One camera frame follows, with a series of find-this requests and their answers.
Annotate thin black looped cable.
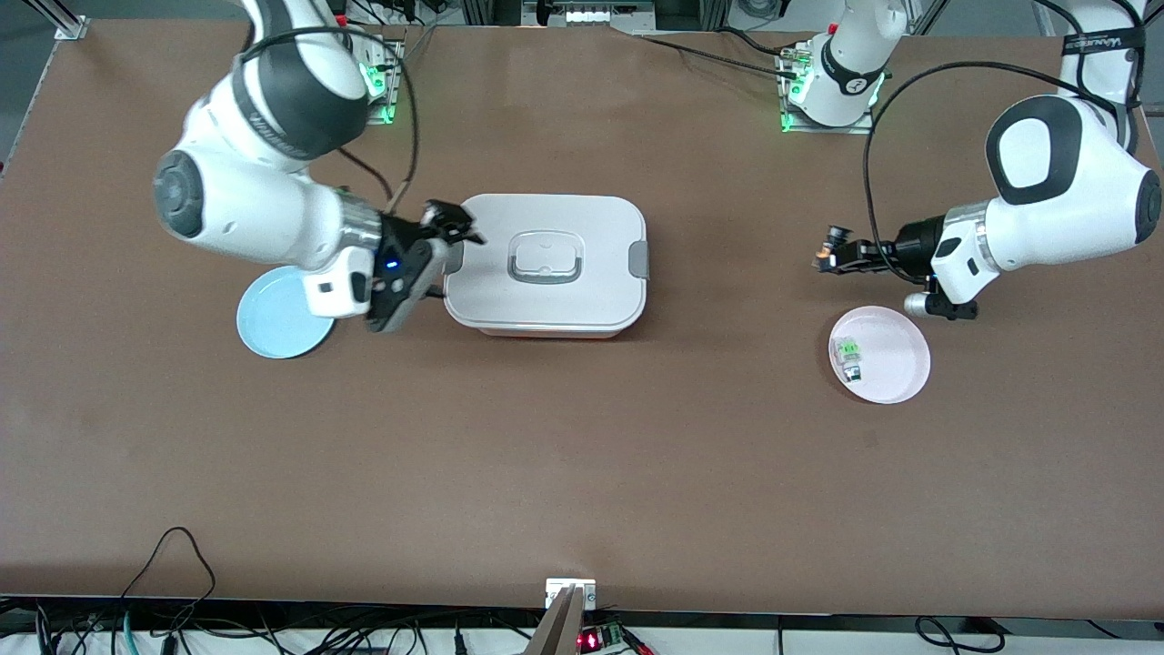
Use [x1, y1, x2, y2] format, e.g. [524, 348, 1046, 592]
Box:
[116, 526, 217, 633]

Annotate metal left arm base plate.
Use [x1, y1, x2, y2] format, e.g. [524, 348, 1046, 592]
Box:
[779, 45, 877, 136]

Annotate black braided table cable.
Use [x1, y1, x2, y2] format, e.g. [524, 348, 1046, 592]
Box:
[637, 32, 801, 79]

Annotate light blue round plate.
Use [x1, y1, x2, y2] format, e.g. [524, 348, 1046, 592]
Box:
[236, 265, 338, 360]

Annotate pink round plate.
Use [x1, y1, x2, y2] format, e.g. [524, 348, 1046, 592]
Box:
[828, 306, 932, 405]

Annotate circuit board red display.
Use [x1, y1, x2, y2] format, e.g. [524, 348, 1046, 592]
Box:
[577, 621, 630, 652]

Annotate white lunch box grey clips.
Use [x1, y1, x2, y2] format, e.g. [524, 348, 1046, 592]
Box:
[442, 193, 651, 340]

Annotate black coiled floor cable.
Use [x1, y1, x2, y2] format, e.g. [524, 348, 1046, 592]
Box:
[914, 616, 1008, 655]

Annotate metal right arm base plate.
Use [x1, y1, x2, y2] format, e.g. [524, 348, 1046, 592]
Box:
[359, 32, 406, 126]

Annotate small white metal bracket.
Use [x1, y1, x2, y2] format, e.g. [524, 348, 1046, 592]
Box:
[546, 579, 597, 610]

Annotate grey camera mount bar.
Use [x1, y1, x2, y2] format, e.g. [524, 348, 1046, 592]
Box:
[525, 585, 588, 655]

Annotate aluminium frame profile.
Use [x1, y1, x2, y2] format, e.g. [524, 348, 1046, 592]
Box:
[53, 0, 91, 42]

